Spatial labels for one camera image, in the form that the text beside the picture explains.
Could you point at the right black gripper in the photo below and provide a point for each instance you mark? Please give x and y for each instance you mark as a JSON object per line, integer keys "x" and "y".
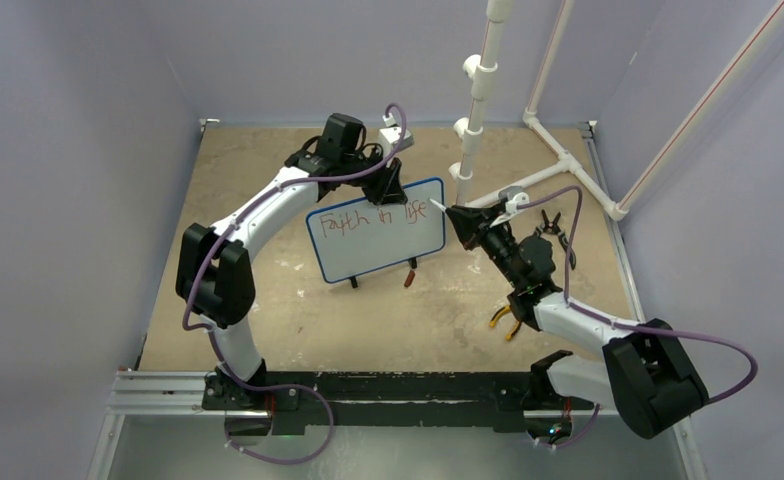
{"x": 469, "y": 221}

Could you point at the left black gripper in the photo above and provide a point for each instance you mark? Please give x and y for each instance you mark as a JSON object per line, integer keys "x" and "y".
{"x": 387, "y": 189}

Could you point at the red whiteboard marker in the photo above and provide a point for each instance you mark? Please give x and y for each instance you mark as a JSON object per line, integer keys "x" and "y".
{"x": 438, "y": 205}

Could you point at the blue framed whiteboard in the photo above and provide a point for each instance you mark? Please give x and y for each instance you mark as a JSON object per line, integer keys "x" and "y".
{"x": 354, "y": 238}

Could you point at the red marker cap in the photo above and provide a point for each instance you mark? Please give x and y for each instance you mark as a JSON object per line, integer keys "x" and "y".
{"x": 410, "y": 278}

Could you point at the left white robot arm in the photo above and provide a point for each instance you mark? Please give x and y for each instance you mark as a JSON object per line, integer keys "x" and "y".
{"x": 214, "y": 272}

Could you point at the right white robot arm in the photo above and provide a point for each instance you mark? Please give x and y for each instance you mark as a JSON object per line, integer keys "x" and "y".
{"x": 642, "y": 370}

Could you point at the white PVC pipe stand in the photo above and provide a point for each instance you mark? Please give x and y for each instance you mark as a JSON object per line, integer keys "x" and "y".
{"x": 552, "y": 157}

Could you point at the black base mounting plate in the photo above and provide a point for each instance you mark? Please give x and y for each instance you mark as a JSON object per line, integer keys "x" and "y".
{"x": 293, "y": 400}

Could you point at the white pipe with red stripe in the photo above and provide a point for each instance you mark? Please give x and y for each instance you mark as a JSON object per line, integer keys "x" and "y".
{"x": 754, "y": 46}

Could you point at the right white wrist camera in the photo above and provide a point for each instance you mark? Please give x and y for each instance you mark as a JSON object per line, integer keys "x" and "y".
{"x": 511, "y": 201}

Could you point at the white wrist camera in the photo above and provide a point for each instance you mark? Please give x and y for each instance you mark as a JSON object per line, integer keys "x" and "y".
{"x": 392, "y": 137}
{"x": 511, "y": 201}

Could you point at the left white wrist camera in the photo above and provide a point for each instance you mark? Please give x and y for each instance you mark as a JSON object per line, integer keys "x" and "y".
{"x": 392, "y": 137}

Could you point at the black handled pliers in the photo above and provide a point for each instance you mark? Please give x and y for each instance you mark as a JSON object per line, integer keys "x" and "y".
{"x": 551, "y": 226}

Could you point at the aluminium rail frame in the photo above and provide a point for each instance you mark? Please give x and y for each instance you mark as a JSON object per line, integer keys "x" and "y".
{"x": 642, "y": 370}

